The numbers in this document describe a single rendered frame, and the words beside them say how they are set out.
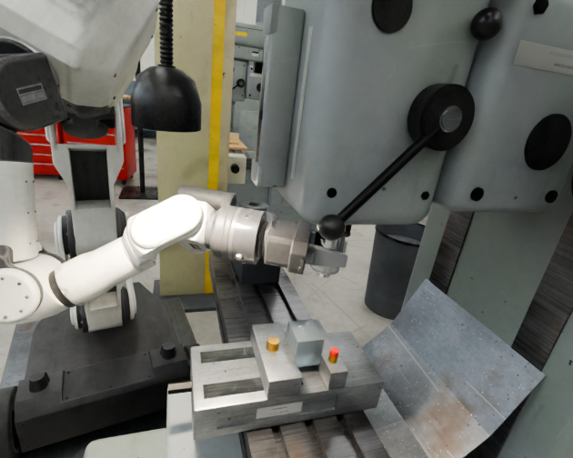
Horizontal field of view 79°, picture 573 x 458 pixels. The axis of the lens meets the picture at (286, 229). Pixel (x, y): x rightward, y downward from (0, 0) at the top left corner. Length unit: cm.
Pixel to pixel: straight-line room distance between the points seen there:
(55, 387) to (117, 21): 97
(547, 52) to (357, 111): 22
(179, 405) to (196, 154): 164
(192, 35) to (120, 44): 149
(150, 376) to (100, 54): 92
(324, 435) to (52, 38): 77
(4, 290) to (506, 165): 68
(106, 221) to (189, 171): 123
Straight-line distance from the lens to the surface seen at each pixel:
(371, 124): 41
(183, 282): 255
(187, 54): 218
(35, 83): 64
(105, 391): 124
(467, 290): 86
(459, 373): 84
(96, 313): 131
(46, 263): 66
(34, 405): 125
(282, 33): 45
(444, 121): 42
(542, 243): 74
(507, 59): 48
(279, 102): 45
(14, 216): 62
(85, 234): 108
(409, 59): 43
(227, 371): 69
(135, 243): 56
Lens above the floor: 147
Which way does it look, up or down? 22 degrees down
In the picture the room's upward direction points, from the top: 7 degrees clockwise
